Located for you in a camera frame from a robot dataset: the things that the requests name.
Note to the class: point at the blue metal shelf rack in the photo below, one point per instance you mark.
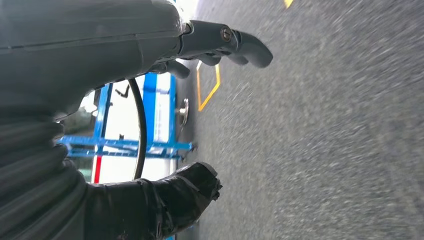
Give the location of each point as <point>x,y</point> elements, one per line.
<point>112,143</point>

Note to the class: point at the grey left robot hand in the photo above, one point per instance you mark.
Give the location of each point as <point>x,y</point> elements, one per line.
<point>82,43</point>

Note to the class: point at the chrome stanchion with round base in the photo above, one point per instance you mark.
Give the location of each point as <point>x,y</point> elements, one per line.
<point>184,111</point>

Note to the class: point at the yellow floor tape square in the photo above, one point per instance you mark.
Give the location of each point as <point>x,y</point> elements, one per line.
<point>288,3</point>

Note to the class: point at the red barrier belt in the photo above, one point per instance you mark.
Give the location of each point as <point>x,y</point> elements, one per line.
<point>97,170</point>

